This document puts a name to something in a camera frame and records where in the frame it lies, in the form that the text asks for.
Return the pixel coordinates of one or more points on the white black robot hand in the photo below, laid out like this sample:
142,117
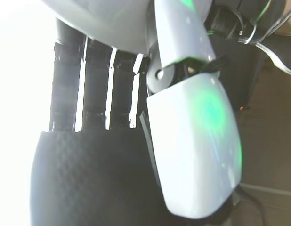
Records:
89,183

